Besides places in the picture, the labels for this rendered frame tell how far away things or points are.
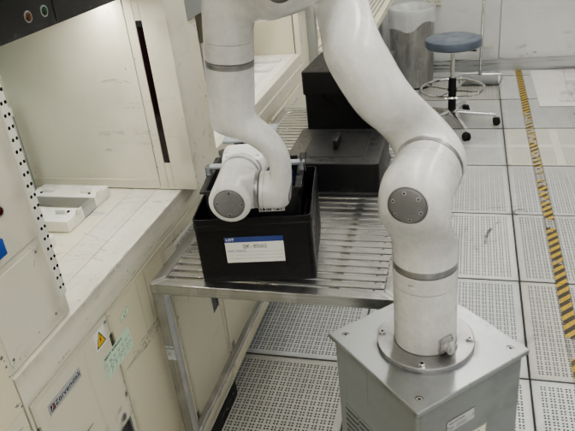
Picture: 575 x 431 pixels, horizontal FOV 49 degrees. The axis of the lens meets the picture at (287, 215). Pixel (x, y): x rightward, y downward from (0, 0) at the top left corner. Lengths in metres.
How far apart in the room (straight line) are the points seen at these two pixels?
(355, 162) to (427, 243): 0.78
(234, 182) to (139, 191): 0.65
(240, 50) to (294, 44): 1.94
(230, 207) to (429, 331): 0.44
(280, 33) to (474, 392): 2.17
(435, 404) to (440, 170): 0.42
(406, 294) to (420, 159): 0.28
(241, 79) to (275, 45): 1.95
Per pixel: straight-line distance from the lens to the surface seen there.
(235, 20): 1.12
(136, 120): 1.76
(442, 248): 1.13
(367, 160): 1.86
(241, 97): 1.17
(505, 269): 2.95
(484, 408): 1.34
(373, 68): 1.04
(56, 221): 1.70
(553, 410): 2.32
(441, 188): 1.03
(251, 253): 1.49
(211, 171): 1.56
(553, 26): 5.73
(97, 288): 1.44
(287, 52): 3.10
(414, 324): 1.23
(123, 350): 1.57
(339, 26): 1.07
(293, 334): 2.58
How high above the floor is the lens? 1.60
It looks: 28 degrees down
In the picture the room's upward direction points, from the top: 6 degrees counter-clockwise
